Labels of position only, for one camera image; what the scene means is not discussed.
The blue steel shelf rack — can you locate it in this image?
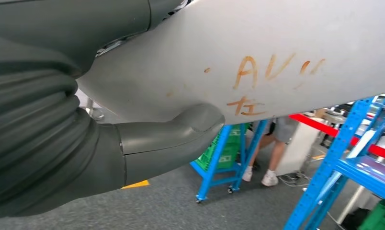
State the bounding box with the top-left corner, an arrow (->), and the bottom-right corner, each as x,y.
283,92 -> 385,230
190,120 -> 270,204

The green plastic crate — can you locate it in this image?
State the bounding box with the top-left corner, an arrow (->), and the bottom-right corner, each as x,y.
358,200 -> 385,230
195,124 -> 251,172

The person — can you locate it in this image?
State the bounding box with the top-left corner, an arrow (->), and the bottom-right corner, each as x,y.
242,116 -> 299,187

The red barrier tape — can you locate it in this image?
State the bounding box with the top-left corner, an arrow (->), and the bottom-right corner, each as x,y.
289,114 -> 385,163

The white floor cable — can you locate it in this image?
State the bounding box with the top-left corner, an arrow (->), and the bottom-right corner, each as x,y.
278,171 -> 310,188

